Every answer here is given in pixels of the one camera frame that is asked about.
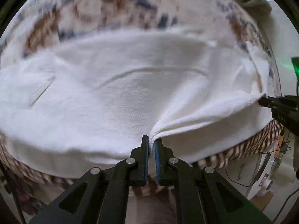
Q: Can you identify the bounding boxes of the white pants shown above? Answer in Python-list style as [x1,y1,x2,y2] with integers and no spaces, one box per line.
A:
[1,29,271,178]

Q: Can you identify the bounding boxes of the white bed headboard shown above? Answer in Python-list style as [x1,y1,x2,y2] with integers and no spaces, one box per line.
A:
[261,0,298,95]

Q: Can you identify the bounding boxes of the floral bed blanket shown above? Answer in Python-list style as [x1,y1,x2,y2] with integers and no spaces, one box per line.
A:
[1,0,282,185]

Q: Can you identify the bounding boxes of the black cable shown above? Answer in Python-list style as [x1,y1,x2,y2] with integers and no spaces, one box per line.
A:
[224,152,264,188]

